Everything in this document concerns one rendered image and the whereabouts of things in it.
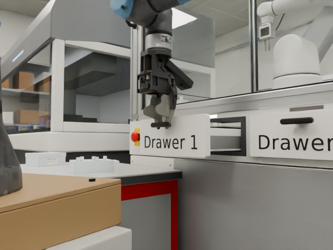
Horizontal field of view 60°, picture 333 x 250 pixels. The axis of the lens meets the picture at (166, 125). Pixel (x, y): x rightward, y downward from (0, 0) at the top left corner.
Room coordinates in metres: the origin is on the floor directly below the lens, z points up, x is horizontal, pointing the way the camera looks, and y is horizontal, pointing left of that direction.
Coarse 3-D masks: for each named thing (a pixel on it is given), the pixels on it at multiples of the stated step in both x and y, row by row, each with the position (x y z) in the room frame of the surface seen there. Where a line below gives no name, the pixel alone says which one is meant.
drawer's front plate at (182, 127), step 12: (144, 120) 0.91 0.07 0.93; (180, 120) 0.78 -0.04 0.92; (192, 120) 0.74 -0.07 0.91; (204, 120) 0.71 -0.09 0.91; (144, 132) 0.91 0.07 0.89; (156, 132) 0.86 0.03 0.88; (168, 132) 0.82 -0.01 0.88; (180, 132) 0.78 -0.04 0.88; (192, 132) 0.74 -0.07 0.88; (204, 132) 0.71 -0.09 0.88; (144, 144) 0.91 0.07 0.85; (168, 144) 0.82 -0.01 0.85; (192, 144) 0.74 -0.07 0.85; (204, 144) 0.71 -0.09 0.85; (192, 156) 0.74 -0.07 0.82; (204, 156) 0.71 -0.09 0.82
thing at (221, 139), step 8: (216, 128) 0.76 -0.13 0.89; (224, 128) 0.78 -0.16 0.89; (232, 128) 0.81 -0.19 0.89; (216, 136) 0.76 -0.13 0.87; (224, 136) 0.78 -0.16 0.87; (232, 136) 0.80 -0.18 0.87; (240, 136) 0.82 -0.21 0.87; (216, 144) 0.76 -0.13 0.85; (224, 144) 0.78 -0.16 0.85; (232, 144) 0.80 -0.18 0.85; (240, 144) 0.82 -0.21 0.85
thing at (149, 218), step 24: (24, 168) 1.05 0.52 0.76; (48, 168) 1.05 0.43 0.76; (120, 168) 1.05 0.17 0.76; (144, 168) 1.05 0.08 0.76; (144, 192) 0.90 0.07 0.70; (168, 192) 0.96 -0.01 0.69; (144, 216) 0.91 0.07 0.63; (168, 216) 0.97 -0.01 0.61; (144, 240) 0.91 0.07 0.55; (168, 240) 0.97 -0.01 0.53
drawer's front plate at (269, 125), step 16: (304, 112) 0.66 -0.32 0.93; (320, 112) 0.64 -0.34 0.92; (256, 128) 0.76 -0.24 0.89; (272, 128) 0.73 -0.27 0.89; (288, 128) 0.69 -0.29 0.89; (304, 128) 0.66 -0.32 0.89; (320, 128) 0.64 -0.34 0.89; (256, 144) 0.76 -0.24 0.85; (272, 144) 0.73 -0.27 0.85; (304, 144) 0.67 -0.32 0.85
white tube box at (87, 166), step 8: (72, 160) 0.95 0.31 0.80; (88, 160) 0.96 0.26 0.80; (104, 160) 0.92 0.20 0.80; (112, 160) 0.93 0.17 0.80; (72, 168) 0.90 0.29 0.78; (80, 168) 0.88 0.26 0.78; (88, 168) 0.90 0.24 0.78; (96, 168) 0.91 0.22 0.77; (104, 168) 0.92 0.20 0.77; (112, 168) 0.93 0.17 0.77
